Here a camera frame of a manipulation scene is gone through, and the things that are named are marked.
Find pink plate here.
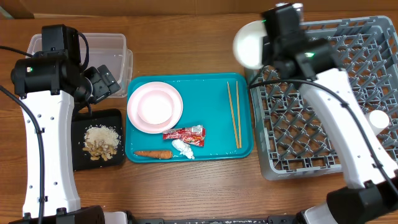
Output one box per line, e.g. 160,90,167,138
127,82,183,134

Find white bowl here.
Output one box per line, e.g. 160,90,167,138
233,21,267,70

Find white paper cup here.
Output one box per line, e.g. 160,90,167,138
365,110,390,135

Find pink bowl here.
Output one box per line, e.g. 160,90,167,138
137,90,174,124

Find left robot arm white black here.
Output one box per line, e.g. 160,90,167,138
8,24,134,224

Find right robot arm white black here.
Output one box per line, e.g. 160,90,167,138
239,4,397,223

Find grey dishwasher rack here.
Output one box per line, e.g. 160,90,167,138
245,16,397,180

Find clear plastic bin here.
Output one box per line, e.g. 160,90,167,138
12,26,132,102

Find black plastic tray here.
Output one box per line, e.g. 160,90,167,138
72,109,126,171

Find food scraps rice and peanuts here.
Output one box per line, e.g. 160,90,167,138
82,125,121,161

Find orange carrot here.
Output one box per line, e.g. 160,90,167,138
134,151,173,159

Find crumpled white tissue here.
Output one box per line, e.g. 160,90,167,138
172,139,195,159

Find red snack wrapper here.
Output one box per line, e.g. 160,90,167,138
162,125,206,147

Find teal serving tray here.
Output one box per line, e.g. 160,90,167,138
127,73,254,161

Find right wooden chopstick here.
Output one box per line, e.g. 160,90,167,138
236,81,242,148

